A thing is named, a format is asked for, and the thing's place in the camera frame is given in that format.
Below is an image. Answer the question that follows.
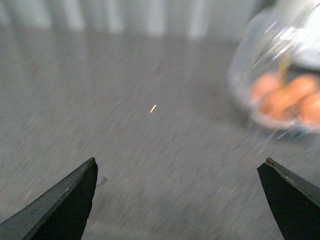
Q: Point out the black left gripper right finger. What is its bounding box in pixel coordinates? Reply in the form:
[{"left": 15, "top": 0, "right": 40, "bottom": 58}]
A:
[{"left": 257, "top": 157, "right": 320, "bottom": 240}]

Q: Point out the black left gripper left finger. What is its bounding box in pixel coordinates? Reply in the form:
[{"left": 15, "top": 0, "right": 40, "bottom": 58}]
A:
[{"left": 0, "top": 157, "right": 98, "bottom": 240}]

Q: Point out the brown egg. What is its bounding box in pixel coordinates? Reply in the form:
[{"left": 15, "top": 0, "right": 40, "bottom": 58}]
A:
[{"left": 297, "top": 92, "right": 320, "bottom": 126}]

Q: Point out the brown egg front left box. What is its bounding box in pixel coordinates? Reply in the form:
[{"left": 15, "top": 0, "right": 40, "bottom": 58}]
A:
[{"left": 258, "top": 88, "right": 294, "bottom": 122}]

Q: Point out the brown egg box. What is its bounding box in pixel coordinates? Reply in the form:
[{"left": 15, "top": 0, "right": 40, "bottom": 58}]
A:
[
  {"left": 258, "top": 88, "right": 294, "bottom": 122},
  {"left": 249, "top": 72, "right": 280, "bottom": 103},
  {"left": 287, "top": 74, "right": 319, "bottom": 102}
]

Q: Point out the brown egg back right box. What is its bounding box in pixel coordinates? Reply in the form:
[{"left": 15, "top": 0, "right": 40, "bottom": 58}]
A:
[{"left": 287, "top": 74, "right": 319, "bottom": 102}]

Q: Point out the brown egg back left box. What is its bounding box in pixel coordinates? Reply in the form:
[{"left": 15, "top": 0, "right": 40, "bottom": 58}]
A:
[{"left": 249, "top": 72, "right": 280, "bottom": 103}]

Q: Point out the clear plastic egg box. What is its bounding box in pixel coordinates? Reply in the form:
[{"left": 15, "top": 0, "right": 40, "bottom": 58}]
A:
[{"left": 227, "top": 0, "right": 320, "bottom": 138}]

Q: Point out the teal rubber band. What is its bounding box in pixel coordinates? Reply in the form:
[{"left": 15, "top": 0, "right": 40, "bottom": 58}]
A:
[{"left": 290, "top": 123, "right": 309, "bottom": 139}]

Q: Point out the white Joyoung cooker appliance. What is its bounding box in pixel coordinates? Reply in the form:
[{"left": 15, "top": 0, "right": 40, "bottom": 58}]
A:
[{"left": 247, "top": 0, "right": 320, "bottom": 68}]

